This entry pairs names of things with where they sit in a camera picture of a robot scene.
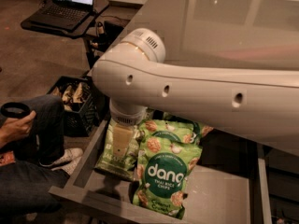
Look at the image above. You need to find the green Kettle jalapeno bag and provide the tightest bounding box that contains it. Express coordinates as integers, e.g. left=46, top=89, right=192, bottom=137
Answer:
left=94, top=119, right=140, bottom=181

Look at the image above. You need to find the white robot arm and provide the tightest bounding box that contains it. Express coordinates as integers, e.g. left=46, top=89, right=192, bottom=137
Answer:
left=92, top=28, right=299, bottom=155

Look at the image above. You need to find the middle green Dang chips bag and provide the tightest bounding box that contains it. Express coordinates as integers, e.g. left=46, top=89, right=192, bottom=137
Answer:
left=139, top=119, right=198, bottom=144

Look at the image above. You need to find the green dang chips bag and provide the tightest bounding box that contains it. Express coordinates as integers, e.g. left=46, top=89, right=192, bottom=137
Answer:
left=163, top=112, right=213, bottom=138
left=139, top=119, right=198, bottom=144
left=133, top=136, right=202, bottom=219

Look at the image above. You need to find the front green Dang chips bag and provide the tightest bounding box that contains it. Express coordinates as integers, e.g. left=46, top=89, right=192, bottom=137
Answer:
left=133, top=136, right=202, bottom=219

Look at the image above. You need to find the rear green Dang chips bag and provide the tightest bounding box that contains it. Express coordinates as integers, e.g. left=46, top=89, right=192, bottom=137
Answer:
left=163, top=112, right=213, bottom=138

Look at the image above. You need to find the grey open top drawer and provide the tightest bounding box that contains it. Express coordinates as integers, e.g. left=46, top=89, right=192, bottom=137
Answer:
left=50, top=117, right=272, bottom=224

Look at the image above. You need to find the person's hand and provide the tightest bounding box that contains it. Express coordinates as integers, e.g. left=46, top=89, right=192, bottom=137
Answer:
left=0, top=111, right=36, bottom=148

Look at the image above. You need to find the black plastic crate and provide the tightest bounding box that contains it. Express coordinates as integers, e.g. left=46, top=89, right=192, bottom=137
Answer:
left=48, top=77, right=96, bottom=137

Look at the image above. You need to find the white sneaker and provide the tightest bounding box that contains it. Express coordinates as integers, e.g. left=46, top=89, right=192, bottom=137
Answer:
left=42, top=147, right=83, bottom=175

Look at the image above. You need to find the black laptop stand table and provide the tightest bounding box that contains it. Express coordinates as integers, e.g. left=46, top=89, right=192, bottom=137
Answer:
left=21, top=0, right=109, bottom=67

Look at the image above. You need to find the black laptop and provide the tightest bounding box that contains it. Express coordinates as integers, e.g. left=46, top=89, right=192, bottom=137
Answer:
left=29, top=0, right=93, bottom=31

